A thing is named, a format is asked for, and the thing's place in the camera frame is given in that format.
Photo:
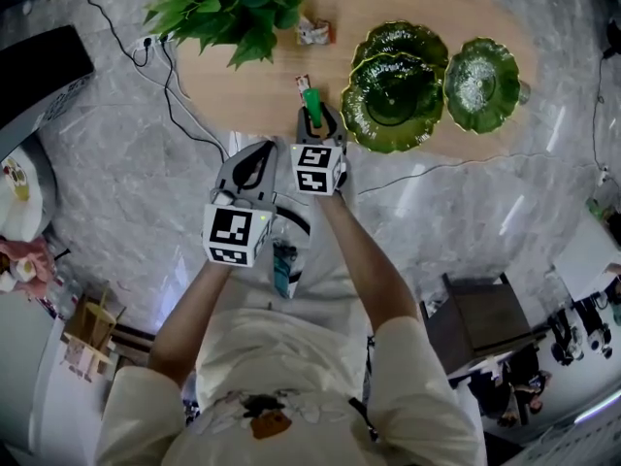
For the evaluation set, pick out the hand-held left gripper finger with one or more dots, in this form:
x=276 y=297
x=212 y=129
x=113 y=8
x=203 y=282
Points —
x=230 y=168
x=271 y=173

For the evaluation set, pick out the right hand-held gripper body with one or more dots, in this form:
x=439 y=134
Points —
x=313 y=168

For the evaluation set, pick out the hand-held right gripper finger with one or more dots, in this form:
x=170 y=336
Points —
x=340 y=131
x=302 y=126

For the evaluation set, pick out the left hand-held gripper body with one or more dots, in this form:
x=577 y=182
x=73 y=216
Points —
x=228 y=231

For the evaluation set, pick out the small green tube item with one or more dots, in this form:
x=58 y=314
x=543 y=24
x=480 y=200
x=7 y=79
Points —
x=313 y=105

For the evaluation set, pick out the small red white packet item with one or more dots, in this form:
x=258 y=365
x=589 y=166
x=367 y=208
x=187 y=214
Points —
x=302 y=82

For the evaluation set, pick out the large green glass plate container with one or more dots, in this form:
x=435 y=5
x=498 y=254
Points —
x=393 y=102

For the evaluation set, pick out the snack packet item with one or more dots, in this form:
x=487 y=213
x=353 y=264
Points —
x=315 y=32

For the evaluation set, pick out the person's left forearm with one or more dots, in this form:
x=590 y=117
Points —
x=189 y=318

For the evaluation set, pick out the person's right forearm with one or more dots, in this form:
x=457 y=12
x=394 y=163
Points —
x=359 y=260

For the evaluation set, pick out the green glass plate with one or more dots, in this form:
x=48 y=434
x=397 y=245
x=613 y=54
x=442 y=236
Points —
x=402 y=39
x=480 y=85

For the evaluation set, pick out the green leafy potted plant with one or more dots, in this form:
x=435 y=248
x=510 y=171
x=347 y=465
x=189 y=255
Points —
x=223 y=8

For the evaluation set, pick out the white power strip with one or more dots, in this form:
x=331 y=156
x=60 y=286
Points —
x=148 y=43

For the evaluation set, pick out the person's white shirt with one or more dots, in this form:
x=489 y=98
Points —
x=291 y=372

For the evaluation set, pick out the yellow wooden stool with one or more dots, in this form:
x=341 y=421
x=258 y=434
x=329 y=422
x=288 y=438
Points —
x=94 y=328

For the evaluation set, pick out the pink plush toy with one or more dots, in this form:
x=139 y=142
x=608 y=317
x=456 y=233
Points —
x=29 y=262

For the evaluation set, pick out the round white side table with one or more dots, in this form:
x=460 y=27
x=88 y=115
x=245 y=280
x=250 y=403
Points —
x=22 y=192

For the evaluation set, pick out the black box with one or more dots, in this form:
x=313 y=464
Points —
x=34 y=76

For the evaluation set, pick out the white desk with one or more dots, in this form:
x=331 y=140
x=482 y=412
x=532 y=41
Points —
x=587 y=260

